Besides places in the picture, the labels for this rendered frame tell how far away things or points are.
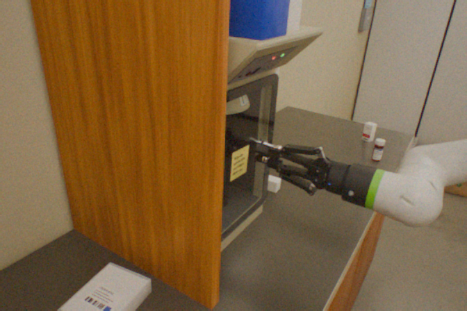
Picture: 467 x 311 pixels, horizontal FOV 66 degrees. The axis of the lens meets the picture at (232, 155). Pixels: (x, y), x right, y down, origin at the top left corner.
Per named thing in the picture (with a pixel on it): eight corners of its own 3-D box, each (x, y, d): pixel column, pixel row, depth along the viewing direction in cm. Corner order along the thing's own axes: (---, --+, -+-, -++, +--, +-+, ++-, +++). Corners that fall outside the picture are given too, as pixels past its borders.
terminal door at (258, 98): (203, 255, 89) (206, 98, 71) (264, 200, 112) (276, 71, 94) (206, 256, 88) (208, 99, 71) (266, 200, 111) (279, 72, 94)
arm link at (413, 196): (445, 206, 67) (429, 246, 73) (454, 170, 75) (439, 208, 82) (368, 182, 73) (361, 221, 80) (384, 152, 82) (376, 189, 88)
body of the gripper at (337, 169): (347, 188, 88) (312, 177, 92) (354, 157, 84) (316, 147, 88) (338, 203, 82) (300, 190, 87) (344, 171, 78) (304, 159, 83)
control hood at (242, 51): (201, 89, 69) (201, 35, 65) (276, 63, 94) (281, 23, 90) (253, 101, 64) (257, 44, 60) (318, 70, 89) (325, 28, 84)
